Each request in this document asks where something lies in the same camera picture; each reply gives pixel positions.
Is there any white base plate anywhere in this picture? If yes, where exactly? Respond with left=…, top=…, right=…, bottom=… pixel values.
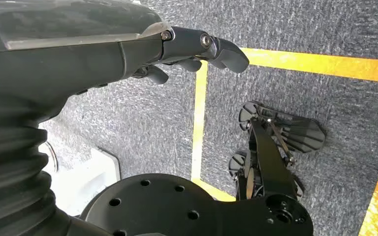
left=38, top=119, right=122, bottom=217

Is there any ribbed grey left arm sleeve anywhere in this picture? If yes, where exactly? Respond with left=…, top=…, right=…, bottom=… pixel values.
left=0, top=125, right=111, bottom=236

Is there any round metal ring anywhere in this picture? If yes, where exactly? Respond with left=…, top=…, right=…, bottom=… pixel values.
left=39, top=141, right=59, bottom=174

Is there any black robot lower leg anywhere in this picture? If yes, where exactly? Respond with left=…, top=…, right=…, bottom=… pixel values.
left=246, top=117, right=299, bottom=200

